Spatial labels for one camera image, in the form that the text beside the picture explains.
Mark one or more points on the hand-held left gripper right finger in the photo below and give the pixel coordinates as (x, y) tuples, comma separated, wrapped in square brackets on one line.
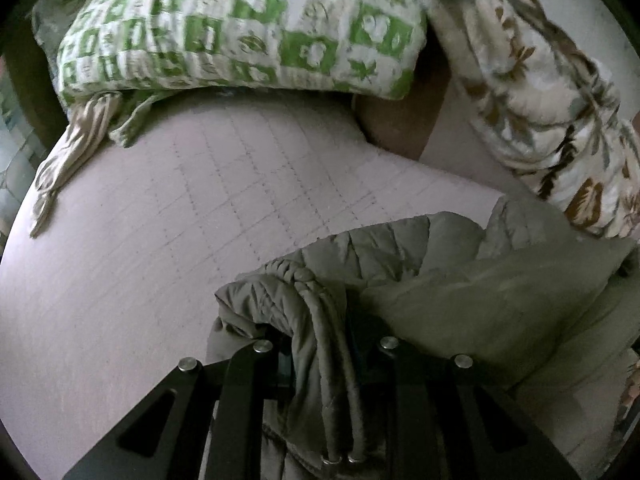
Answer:
[(400, 395)]

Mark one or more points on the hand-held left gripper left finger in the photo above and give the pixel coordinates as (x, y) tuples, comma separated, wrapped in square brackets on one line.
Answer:
[(240, 400)]

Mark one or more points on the olive quilted jacket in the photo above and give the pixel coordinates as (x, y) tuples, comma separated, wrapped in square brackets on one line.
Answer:
[(450, 290)]

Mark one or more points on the pink quilted bed mattress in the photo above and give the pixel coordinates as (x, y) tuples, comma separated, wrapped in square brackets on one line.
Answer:
[(150, 260)]

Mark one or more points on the cream cloth garment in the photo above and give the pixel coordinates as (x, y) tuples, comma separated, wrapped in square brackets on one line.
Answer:
[(67, 160)]

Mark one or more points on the brown floral print pillow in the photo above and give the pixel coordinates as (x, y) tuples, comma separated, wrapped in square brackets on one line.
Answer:
[(545, 95)]

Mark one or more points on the green patterned pillow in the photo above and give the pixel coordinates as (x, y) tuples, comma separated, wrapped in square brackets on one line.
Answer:
[(240, 20)]

